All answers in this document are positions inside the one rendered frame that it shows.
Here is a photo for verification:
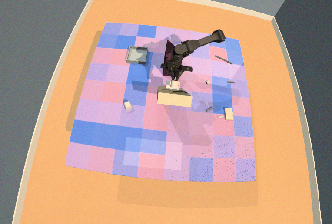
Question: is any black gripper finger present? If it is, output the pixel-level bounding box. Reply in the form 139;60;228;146
168;69;176;80
176;70;184;81

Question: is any cream rectangular block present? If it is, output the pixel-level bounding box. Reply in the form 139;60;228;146
225;108;233;120

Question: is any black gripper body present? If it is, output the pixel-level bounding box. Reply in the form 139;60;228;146
160;55;193;72

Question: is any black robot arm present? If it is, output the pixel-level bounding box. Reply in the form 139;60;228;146
166;29;226;68

